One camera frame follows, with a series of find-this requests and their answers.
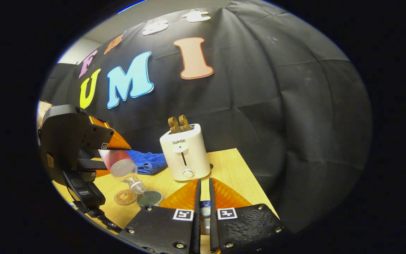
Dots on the blue towel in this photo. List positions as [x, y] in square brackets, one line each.
[148, 162]

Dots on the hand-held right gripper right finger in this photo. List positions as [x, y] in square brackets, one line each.
[245, 225]

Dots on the clear plastic water bottle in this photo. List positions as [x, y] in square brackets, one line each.
[120, 165]

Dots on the white teacup lid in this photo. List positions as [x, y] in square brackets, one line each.
[205, 220]

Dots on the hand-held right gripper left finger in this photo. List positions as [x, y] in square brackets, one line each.
[160, 225]

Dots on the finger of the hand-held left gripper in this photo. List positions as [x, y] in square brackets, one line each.
[88, 164]
[116, 141]

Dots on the round wooden coaster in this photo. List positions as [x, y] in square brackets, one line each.
[124, 197]

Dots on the white toaster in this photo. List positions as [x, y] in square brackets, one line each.
[197, 155]

